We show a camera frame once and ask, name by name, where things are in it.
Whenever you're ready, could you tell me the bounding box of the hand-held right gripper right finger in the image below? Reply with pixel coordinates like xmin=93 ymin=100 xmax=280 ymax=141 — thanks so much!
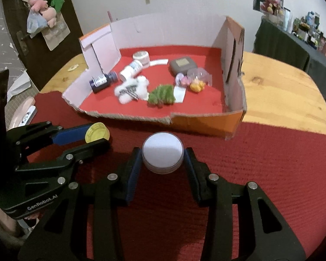
xmin=185 ymin=147 xmax=307 ymax=261

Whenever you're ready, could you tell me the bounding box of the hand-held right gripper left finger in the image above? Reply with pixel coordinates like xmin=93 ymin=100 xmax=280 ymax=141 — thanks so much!
xmin=18 ymin=147 xmax=142 ymax=261

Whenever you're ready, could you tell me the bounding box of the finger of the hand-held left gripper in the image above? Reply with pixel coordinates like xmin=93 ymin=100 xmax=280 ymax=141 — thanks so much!
xmin=7 ymin=121 xmax=94 ymax=148
xmin=15 ymin=138 xmax=111 ymax=194

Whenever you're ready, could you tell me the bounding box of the yellow lid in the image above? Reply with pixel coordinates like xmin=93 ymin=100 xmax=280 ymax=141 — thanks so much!
xmin=85 ymin=122 xmax=110 ymax=143

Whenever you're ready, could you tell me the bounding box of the orange cardboard box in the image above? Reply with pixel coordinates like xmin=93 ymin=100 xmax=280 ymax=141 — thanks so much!
xmin=62 ymin=16 xmax=247 ymax=141

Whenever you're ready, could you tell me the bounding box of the dark blue bottle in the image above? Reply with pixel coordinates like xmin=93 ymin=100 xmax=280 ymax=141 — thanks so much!
xmin=89 ymin=71 xmax=118 ymax=94

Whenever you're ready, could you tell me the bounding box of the white fluffy toy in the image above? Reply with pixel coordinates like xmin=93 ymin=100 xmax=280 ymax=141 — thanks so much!
xmin=114 ymin=75 xmax=150 ymax=104

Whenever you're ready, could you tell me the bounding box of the white pill bottle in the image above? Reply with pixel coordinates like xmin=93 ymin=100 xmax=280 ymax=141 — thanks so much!
xmin=120 ymin=60 xmax=144 ymax=82

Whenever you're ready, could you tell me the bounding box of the green fuzzy toy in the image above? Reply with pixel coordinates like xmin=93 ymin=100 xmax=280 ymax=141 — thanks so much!
xmin=147 ymin=84 xmax=176 ymax=107

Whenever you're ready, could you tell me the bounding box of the small yellow toy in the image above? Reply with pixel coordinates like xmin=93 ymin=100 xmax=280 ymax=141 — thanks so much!
xmin=190 ymin=79 xmax=206 ymax=93

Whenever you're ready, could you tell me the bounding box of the pink toy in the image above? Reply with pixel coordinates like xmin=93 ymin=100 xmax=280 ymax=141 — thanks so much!
xmin=175 ymin=73 xmax=192 ymax=87

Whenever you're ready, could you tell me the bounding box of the clear plastic small box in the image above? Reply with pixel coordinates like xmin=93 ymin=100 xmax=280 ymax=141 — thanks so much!
xmin=187 ymin=68 xmax=213 ymax=87

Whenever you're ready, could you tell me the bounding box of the white cream jar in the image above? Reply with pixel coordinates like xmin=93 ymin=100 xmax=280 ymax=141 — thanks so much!
xmin=132 ymin=50 xmax=150 ymax=67

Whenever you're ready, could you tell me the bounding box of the grey square case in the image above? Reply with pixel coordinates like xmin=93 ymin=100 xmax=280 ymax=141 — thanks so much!
xmin=169 ymin=57 xmax=197 ymax=75

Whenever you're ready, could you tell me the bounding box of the white flat device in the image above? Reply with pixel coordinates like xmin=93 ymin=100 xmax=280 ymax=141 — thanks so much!
xmin=20 ymin=106 xmax=38 ymax=127

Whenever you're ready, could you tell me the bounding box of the white plastic sheet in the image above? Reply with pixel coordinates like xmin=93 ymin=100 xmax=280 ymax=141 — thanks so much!
xmin=7 ymin=71 xmax=32 ymax=98

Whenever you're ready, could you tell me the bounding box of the red knitted cloth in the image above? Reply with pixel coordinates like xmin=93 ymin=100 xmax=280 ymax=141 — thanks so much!
xmin=24 ymin=91 xmax=326 ymax=260

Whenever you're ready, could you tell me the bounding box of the white paper slip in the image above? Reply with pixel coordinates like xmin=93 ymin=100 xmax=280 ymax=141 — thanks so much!
xmin=174 ymin=85 xmax=186 ymax=104

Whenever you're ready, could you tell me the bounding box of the brown paper bag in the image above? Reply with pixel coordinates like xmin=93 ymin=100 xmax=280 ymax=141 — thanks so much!
xmin=42 ymin=19 xmax=71 ymax=51

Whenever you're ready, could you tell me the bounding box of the white paper strip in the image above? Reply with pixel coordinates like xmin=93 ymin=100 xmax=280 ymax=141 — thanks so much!
xmin=148 ymin=58 xmax=169 ymax=67

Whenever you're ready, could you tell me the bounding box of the clear plastic bag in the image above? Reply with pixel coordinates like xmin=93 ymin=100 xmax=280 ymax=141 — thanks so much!
xmin=26 ymin=11 xmax=48 ymax=38

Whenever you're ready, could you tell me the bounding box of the plain pink plush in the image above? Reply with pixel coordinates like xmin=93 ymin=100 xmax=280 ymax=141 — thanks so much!
xmin=41 ymin=5 xmax=57 ymax=28

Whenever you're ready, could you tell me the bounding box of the green plush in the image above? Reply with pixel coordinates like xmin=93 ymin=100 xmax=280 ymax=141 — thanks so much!
xmin=49 ymin=0 xmax=65 ymax=13

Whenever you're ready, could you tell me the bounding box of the pink plush with face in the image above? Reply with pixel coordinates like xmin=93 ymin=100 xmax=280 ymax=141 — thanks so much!
xmin=27 ymin=0 xmax=48 ymax=13

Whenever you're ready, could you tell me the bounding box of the dark covered side table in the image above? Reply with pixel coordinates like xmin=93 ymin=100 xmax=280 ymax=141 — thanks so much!
xmin=253 ymin=18 xmax=326 ymax=98

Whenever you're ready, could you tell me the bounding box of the clutter of bottles and boxes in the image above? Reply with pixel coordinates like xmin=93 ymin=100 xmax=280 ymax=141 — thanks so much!
xmin=284 ymin=8 xmax=326 ymax=60

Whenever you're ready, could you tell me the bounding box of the pink bunny plush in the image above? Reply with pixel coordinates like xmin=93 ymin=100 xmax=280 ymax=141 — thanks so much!
xmin=261 ymin=0 xmax=284 ymax=15

